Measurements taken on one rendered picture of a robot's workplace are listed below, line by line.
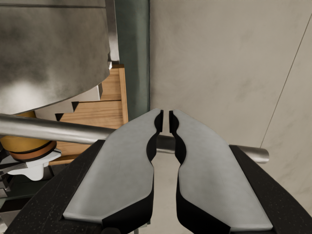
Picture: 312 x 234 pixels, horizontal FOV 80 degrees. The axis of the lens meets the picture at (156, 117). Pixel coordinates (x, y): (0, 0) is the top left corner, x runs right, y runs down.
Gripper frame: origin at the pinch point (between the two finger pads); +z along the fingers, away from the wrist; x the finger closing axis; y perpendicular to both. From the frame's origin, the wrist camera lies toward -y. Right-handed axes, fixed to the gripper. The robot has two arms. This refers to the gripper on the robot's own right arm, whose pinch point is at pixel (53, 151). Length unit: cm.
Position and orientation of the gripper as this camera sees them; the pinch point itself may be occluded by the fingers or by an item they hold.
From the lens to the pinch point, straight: 41.7
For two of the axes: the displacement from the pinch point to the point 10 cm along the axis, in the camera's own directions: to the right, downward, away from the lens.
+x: 1.7, 5.0, -8.5
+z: 9.8, -0.6, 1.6
